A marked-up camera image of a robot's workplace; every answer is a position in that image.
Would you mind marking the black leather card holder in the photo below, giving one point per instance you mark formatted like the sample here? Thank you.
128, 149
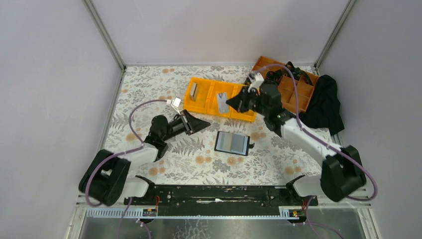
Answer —
233, 143

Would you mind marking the black rolled tie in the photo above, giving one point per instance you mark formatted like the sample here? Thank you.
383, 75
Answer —
274, 76

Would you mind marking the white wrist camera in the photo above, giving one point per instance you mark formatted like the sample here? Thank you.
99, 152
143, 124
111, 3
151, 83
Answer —
256, 80
174, 103

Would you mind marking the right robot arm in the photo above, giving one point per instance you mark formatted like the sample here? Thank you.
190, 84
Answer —
341, 169

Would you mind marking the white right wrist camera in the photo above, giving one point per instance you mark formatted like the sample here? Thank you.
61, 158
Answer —
256, 80

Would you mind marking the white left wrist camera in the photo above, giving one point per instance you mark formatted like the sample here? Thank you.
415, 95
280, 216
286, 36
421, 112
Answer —
174, 103

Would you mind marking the wooden compartment organizer tray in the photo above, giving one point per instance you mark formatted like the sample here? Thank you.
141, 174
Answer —
292, 91

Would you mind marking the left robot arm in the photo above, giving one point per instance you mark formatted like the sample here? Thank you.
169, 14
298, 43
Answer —
105, 180

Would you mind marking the grey card in bin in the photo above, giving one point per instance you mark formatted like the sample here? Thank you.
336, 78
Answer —
193, 91

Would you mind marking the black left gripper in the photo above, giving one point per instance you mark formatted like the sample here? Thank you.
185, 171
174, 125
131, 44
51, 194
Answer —
190, 122

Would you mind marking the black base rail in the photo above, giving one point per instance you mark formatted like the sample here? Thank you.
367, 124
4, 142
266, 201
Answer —
212, 200

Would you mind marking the dark green rolled tie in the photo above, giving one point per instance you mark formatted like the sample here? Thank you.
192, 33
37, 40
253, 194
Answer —
298, 73

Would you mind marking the yellow plastic divided bin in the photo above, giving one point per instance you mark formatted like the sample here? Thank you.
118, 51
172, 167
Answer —
206, 102

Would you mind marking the black cloth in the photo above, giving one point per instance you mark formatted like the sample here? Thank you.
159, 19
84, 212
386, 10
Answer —
324, 108

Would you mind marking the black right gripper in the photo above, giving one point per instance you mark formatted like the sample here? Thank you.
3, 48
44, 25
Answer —
248, 100

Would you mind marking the floral patterned table mat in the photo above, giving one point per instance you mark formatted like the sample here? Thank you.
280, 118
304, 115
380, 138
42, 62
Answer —
191, 159

